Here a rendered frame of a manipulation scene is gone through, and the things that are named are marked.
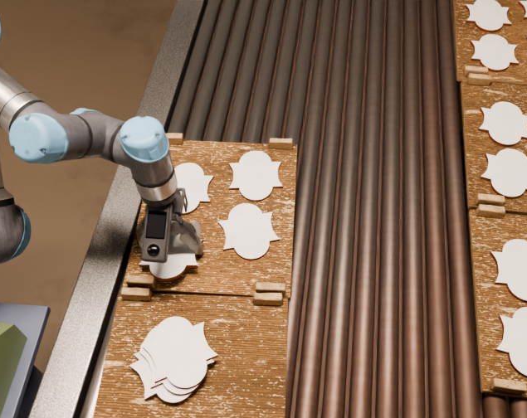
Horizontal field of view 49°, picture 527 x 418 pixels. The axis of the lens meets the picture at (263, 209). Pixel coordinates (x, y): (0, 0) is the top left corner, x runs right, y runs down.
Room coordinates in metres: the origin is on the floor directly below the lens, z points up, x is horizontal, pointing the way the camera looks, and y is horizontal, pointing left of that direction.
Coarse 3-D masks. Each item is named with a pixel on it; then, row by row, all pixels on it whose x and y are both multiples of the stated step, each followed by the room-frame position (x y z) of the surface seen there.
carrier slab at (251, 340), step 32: (128, 320) 0.47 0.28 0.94; (160, 320) 0.47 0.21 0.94; (192, 320) 0.47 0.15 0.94; (224, 320) 0.46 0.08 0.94; (256, 320) 0.46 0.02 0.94; (128, 352) 0.40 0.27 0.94; (224, 352) 0.40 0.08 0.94; (256, 352) 0.40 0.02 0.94; (128, 384) 0.34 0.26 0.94; (224, 384) 0.34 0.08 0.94; (256, 384) 0.33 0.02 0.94; (96, 416) 0.28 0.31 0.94; (128, 416) 0.28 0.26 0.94; (160, 416) 0.28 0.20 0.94; (192, 416) 0.28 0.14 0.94; (224, 416) 0.28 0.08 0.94; (256, 416) 0.28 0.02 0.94
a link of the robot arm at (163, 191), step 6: (174, 174) 0.64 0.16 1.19; (174, 180) 0.64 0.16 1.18; (138, 186) 0.62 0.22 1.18; (162, 186) 0.61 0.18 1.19; (168, 186) 0.62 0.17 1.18; (174, 186) 0.63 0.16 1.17; (144, 192) 0.61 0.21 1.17; (150, 192) 0.61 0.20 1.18; (156, 192) 0.61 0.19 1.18; (162, 192) 0.61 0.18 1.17; (168, 192) 0.62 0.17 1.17; (144, 198) 0.61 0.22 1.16; (150, 198) 0.61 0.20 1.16; (156, 198) 0.61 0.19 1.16; (162, 198) 0.61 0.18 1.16
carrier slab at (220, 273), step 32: (192, 160) 0.88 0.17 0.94; (224, 160) 0.88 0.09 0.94; (288, 160) 0.87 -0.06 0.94; (224, 192) 0.78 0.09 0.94; (288, 192) 0.78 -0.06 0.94; (288, 224) 0.69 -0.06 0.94; (224, 256) 0.61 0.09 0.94; (288, 256) 0.61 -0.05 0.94; (160, 288) 0.54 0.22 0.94; (192, 288) 0.54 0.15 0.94; (224, 288) 0.54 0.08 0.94; (288, 288) 0.53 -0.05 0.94
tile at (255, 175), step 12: (252, 156) 0.88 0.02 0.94; (264, 156) 0.88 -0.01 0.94; (240, 168) 0.84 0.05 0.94; (252, 168) 0.84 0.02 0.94; (264, 168) 0.84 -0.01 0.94; (276, 168) 0.84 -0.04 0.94; (240, 180) 0.81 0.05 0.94; (252, 180) 0.81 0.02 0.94; (264, 180) 0.81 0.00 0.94; (276, 180) 0.81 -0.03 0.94; (240, 192) 0.78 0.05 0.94; (252, 192) 0.77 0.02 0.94; (264, 192) 0.77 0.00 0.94
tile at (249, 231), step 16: (240, 208) 0.73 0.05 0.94; (256, 208) 0.73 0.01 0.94; (224, 224) 0.69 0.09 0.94; (240, 224) 0.69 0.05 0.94; (256, 224) 0.69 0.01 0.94; (240, 240) 0.65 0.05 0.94; (256, 240) 0.65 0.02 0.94; (272, 240) 0.64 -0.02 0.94; (240, 256) 0.61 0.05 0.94; (256, 256) 0.60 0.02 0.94
